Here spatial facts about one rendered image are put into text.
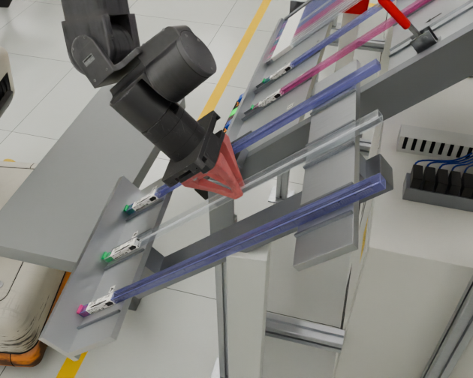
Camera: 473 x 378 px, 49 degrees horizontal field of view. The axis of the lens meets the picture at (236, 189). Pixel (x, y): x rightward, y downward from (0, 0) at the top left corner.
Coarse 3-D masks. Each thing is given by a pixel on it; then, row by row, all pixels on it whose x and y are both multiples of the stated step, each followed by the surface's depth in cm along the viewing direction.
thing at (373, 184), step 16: (336, 192) 53; (352, 192) 52; (368, 192) 51; (304, 208) 55; (320, 208) 54; (336, 208) 53; (272, 224) 58; (288, 224) 56; (240, 240) 60; (256, 240) 59; (192, 256) 65; (208, 256) 63; (224, 256) 62; (160, 272) 69; (176, 272) 66; (128, 288) 72; (144, 288) 70
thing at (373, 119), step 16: (352, 128) 59; (368, 128) 59; (320, 144) 62; (336, 144) 61; (288, 160) 64; (304, 160) 64; (256, 176) 68; (272, 176) 66; (192, 208) 75; (208, 208) 73; (160, 224) 79; (176, 224) 76; (144, 240) 80
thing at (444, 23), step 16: (400, 0) 98; (416, 0) 92; (432, 0) 87; (448, 0) 83; (464, 0) 79; (416, 16) 87; (432, 16) 83; (448, 16) 79; (464, 16) 75; (400, 32) 88; (448, 32) 76; (400, 48) 83
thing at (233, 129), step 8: (280, 24) 145; (272, 40) 138; (264, 56) 132; (264, 64) 130; (256, 72) 126; (264, 72) 129; (256, 80) 125; (248, 88) 121; (256, 88) 123; (248, 96) 119; (240, 104) 117; (248, 104) 118; (240, 112) 115; (232, 120) 113; (240, 120) 114; (232, 128) 110; (232, 136) 109
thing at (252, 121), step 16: (320, 32) 119; (304, 48) 120; (272, 64) 129; (304, 64) 112; (272, 80) 118; (288, 80) 112; (256, 96) 120; (288, 96) 105; (304, 96) 99; (256, 112) 112; (272, 112) 105; (240, 128) 112; (256, 128) 105; (288, 128) 93; (256, 144) 99
